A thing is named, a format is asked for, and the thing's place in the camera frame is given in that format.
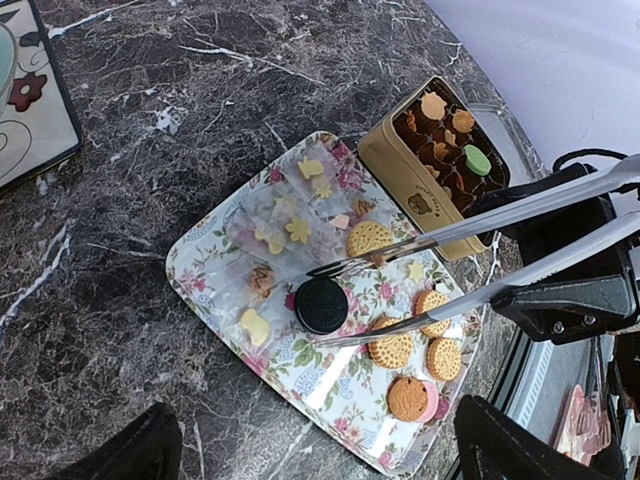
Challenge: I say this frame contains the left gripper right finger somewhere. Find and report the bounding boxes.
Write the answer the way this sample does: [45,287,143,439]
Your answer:
[454,395,625,479]

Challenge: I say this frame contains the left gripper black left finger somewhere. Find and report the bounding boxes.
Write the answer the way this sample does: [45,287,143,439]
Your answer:
[47,402,181,479]

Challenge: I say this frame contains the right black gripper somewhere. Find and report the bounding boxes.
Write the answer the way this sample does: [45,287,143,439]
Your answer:
[491,194,639,345]

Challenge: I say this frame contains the metal serving tongs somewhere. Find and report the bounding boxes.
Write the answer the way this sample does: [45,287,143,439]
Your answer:
[309,153,639,332]

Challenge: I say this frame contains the green macaron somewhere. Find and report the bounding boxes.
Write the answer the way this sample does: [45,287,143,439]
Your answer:
[463,145,492,177]

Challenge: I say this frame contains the black sandwich cookie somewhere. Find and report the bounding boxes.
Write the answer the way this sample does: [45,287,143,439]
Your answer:
[294,278,349,335]

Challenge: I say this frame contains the pink macaron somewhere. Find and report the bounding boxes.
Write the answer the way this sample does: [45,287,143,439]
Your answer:
[419,380,439,423]

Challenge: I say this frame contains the chocolate chip cookie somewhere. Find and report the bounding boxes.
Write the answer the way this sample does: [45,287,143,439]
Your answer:
[387,376,429,422]

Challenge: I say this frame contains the round waffle cookie bottom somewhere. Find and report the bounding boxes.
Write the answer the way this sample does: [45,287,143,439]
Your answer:
[427,338,462,382]

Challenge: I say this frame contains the pink tray outside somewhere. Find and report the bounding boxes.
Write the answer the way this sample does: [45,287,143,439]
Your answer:
[553,384,612,466]

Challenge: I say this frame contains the flower shaped cookie centre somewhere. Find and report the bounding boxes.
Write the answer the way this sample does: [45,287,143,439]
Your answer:
[368,334,414,369]

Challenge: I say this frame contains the gold cookie tin box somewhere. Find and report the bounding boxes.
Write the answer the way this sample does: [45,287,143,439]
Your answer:
[358,76,510,232]

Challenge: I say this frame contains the floral rectangular tray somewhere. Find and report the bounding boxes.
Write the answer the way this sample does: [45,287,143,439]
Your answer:
[166,131,482,479]

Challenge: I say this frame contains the silver tin lid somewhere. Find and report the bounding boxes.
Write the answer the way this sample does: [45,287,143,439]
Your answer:
[469,103,531,187]

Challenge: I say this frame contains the floral square coaster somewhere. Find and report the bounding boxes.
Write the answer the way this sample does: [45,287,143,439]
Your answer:
[1,1,83,193]

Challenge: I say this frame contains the green ceramic bowl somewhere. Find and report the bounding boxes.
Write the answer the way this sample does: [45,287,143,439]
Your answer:
[0,24,17,112]

